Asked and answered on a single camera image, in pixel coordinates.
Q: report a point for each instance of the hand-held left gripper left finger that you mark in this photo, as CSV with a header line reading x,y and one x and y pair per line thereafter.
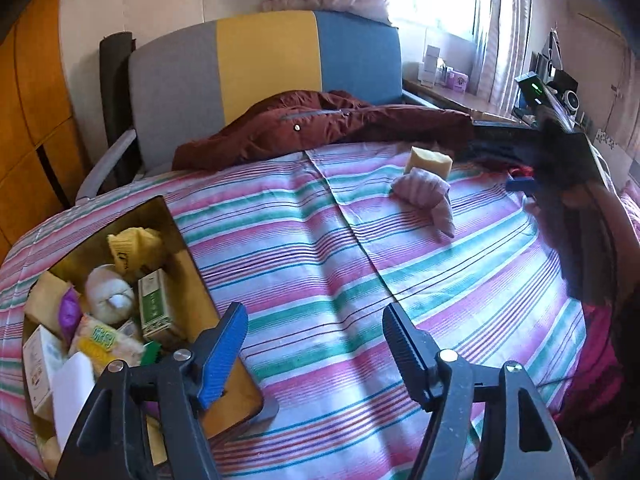
x,y
222,360

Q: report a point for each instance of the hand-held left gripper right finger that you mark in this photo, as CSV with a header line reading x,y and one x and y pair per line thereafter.
x,y
407,355

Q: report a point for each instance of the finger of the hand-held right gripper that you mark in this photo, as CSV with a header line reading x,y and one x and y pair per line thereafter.
x,y
520,185

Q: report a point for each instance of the green scouring pad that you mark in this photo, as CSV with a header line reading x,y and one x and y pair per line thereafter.
x,y
151,353

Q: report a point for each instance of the green carton box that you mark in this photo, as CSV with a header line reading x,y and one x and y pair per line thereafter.
x,y
157,305

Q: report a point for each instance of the gold tin box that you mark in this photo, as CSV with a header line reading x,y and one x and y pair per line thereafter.
x,y
190,280

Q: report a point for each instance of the cream sock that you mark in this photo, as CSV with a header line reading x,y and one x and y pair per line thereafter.
x,y
107,295

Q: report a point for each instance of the yellow knit sock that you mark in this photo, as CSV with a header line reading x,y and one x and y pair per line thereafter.
x,y
132,247

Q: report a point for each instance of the white sponge block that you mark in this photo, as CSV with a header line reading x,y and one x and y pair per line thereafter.
x,y
70,400

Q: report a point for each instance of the purple packet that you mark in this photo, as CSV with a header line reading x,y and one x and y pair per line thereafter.
x,y
69,312

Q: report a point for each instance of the beige cardboard box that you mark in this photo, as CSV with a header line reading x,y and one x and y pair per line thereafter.
x,y
42,370

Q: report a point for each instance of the yellow sponge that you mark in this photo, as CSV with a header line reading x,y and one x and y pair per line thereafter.
x,y
45,295
430,161

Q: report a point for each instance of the person's right forearm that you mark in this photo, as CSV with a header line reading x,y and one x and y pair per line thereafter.
x,y
625,310

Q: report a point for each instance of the wooden side desk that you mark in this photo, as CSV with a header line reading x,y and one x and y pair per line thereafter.
x,y
475,105

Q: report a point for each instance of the pink striped sock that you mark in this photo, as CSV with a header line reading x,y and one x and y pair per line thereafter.
x,y
422,190

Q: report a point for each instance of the purple box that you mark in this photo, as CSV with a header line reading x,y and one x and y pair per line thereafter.
x,y
458,81

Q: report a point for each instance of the striped table cloth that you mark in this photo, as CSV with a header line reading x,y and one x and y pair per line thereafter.
x,y
325,260

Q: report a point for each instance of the sheer window curtain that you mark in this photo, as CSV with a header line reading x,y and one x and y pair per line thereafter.
x,y
500,35

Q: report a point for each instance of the white box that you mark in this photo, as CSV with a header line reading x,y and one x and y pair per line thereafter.
x,y
430,65

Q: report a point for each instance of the dark red jacket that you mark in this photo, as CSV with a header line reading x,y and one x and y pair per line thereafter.
x,y
300,125

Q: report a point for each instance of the grey yellow blue chair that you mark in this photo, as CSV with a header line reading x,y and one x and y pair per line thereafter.
x,y
175,85

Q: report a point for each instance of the wooden wardrobe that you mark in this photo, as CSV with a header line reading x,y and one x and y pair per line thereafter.
x,y
35,110

